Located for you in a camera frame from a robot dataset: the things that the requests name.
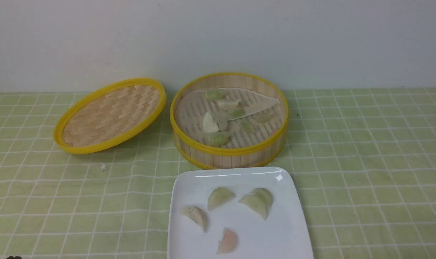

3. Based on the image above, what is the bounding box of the green dumpling steamer front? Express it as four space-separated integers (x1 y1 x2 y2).
205 131 231 146

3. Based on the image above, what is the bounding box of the green dumpling steamer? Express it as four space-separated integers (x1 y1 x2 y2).
240 119 256 134
205 131 231 146
204 88 225 101
253 112 274 123

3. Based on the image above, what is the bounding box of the pale green dumpling plate top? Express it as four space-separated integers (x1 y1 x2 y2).
207 187 236 211

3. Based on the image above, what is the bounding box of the green dumpling plate right back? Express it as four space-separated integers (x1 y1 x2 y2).
251 187 274 210

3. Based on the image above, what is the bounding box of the pale dumpling plate right front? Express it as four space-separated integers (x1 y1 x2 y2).
239 194 269 220

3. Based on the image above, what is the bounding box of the beige dumpling plate left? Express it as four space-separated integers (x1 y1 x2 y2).
180 206 208 233

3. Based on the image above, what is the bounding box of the white square plate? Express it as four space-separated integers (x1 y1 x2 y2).
167 166 314 259

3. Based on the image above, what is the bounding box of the pink dumpling on plate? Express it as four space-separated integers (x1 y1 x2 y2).
216 228 238 255

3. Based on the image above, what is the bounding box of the white dumpling steamer left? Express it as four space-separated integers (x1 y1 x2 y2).
202 112 220 133

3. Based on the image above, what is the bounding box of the white dumpling steamer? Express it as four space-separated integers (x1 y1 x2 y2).
202 112 220 133
215 99 240 111

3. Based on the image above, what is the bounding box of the yellow rimmed bamboo steamer basket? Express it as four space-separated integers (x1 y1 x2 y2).
170 72 289 169

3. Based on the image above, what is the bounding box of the small green dumpling centre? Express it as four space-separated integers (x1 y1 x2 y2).
228 108 246 120

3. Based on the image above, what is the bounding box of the white dumpling steamer centre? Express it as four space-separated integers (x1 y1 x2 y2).
215 99 240 111

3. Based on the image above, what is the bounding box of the white steamer liner paper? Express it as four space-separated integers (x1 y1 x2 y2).
174 87 285 149

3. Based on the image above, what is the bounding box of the green dumpling steamer top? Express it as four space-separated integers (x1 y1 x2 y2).
204 88 225 101

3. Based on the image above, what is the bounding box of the yellow rimmed bamboo steamer lid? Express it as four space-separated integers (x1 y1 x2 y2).
54 78 166 154

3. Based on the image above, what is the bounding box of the green checkered tablecloth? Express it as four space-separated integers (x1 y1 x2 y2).
0 88 436 259

